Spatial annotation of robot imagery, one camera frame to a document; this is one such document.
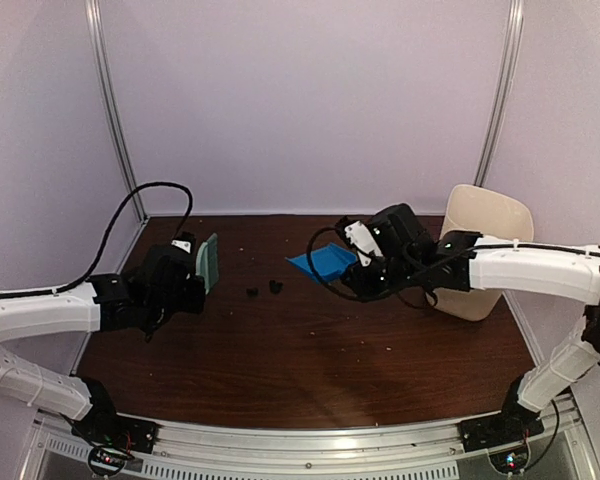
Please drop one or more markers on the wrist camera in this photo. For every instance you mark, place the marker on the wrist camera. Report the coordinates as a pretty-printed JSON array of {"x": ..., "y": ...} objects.
[
  {"x": 358, "y": 237},
  {"x": 185, "y": 241}
]

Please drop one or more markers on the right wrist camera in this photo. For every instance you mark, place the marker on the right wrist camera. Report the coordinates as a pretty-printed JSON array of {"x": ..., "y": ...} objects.
[{"x": 358, "y": 237}]

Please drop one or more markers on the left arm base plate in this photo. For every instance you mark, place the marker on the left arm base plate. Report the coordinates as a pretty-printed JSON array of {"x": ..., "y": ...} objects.
[{"x": 127, "y": 434}]

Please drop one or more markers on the aluminium frame post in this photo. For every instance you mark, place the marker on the aluminium frame post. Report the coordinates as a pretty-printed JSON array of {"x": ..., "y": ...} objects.
[
  {"x": 106, "y": 85},
  {"x": 509, "y": 60}
]

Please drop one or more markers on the blue plastic dustpan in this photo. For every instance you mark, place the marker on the blue plastic dustpan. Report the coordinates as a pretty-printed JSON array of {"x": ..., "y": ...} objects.
[{"x": 330, "y": 262}]

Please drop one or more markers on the right circuit board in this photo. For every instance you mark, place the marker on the right circuit board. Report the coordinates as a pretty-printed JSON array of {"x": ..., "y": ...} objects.
[{"x": 509, "y": 461}]

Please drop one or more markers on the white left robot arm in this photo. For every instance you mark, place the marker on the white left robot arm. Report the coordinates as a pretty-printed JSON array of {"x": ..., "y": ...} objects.
[{"x": 98, "y": 304}]

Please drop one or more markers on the circuit board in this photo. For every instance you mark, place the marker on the circuit board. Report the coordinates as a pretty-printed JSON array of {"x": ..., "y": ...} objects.
[
  {"x": 104, "y": 463},
  {"x": 509, "y": 461}
]

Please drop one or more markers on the left circuit board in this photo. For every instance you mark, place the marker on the left circuit board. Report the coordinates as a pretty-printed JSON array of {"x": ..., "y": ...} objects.
[{"x": 104, "y": 463}]

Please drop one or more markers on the left aluminium frame post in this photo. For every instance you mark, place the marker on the left aluminium frame post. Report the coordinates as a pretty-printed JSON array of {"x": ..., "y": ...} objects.
[{"x": 106, "y": 85}]

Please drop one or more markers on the right aluminium frame post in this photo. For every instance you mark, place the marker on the right aluminium frame post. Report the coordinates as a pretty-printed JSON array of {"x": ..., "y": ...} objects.
[{"x": 509, "y": 60}]

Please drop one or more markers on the green hand brush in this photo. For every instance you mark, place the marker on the green hand brush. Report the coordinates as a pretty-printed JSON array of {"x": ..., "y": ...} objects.
[{"x": 207, "y": 262}]

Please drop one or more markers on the aluminium front rail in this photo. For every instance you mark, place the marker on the aluminium front rail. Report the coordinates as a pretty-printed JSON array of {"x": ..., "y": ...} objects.
[{"x": 426, "y": 450}]

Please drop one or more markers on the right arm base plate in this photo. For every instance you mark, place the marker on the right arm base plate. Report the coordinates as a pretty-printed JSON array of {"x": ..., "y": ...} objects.
[{"x": 497, "y": 429}]

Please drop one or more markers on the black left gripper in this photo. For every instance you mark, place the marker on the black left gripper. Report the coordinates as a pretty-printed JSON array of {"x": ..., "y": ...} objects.
[{"x": 195, "y": 304}]

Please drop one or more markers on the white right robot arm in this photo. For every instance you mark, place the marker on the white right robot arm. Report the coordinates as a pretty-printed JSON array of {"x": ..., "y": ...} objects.
[{"x": 469, "y": 261}]

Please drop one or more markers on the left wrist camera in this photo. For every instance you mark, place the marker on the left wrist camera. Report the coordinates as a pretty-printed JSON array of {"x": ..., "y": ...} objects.
[{"x": 185, "y": 241}]

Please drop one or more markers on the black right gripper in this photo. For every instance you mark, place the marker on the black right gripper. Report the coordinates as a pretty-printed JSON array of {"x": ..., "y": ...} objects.
[{"x": 362, "y": 288}]

